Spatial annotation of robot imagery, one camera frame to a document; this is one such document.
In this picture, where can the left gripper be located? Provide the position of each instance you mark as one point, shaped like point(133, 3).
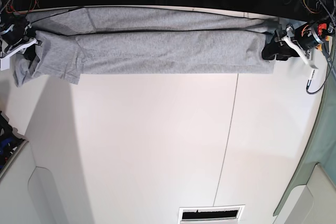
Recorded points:
point(306, 36)

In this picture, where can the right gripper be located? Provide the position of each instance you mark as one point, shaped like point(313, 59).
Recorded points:
point(15, 30)

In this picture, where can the grey t-shirt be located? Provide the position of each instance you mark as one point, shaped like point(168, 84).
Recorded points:
point(135, 40)

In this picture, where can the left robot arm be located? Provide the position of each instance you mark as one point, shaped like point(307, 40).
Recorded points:
point(321, 10)

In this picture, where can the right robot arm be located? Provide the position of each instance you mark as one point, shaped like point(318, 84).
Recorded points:
point(7, 9)

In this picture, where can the blue black clutter pile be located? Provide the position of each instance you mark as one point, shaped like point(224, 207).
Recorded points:
point(10, 141)

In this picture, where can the white vent grille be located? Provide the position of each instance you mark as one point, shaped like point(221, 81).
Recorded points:
point(210, 215)

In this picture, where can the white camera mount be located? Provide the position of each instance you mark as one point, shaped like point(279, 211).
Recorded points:
point(305, 56)
point(5, 56)

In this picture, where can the orange handled scissors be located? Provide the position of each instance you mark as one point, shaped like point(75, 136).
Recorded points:
point(328, 54)

